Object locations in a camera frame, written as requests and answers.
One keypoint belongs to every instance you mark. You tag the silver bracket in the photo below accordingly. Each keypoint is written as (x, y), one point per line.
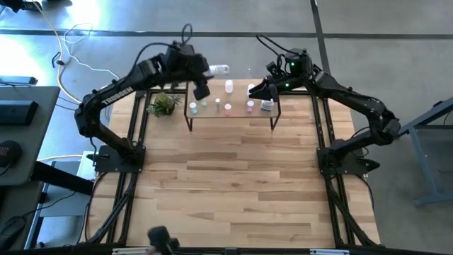
(329, 252)
(131, 251)

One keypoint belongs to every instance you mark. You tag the black box device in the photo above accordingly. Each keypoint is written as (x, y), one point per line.
(17, 111)

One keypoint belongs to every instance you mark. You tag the clear pill bottle white cap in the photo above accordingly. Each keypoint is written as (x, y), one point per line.
(221, 69)

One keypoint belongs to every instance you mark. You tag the black cap with logo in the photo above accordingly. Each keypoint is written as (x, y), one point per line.
(8, 154)

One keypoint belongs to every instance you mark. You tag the green potted plant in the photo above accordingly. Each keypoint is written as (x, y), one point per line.
(163, 103)

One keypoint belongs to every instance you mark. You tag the green transparent pill bottle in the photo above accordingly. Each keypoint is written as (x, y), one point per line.
(204, 104)

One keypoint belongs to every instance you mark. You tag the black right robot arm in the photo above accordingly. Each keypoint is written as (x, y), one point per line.
(354, 99)

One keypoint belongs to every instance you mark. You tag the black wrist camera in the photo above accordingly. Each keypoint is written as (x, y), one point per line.
(201, 92)
(272, 66)

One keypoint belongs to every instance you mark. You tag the white bottle with blue label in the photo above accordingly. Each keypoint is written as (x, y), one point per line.
(268, 106)

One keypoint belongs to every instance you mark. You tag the black aluminium table frame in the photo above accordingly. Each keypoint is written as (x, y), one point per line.
(198, 252)

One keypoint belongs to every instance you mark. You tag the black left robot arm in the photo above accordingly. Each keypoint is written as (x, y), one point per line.
(117, 93)

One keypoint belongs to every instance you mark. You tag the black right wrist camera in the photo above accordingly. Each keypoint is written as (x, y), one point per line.
(272, 66)

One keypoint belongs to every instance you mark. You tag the gray desk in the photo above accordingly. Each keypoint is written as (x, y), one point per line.
(35, 141)

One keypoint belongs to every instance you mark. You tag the black desk leg beam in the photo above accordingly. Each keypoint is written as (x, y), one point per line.
(60, 178)

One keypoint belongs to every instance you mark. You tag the red transparent pill bottle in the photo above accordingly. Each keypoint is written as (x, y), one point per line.
(228, 108)

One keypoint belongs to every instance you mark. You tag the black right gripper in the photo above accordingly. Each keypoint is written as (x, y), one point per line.
(293, 71)

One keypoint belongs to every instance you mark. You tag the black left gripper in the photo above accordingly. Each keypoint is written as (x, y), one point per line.
(185, 62)

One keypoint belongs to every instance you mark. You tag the white tube with striped label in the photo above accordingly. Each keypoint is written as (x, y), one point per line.
(217, 103)

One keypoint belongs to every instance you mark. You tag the wooden shelf with black legs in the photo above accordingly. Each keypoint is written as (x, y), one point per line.
(239, 106)

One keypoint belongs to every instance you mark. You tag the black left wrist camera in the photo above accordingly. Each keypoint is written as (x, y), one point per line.
(201, 92)

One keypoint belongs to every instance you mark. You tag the black floor tape strip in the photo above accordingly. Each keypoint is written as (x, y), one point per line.
(315, 17)
(106, 32)

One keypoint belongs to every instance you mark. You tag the gray floor mat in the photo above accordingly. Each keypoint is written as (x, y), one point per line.
(63, 207)

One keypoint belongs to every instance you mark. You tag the gray metal stand frame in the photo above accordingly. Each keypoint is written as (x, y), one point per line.
(423, 163)

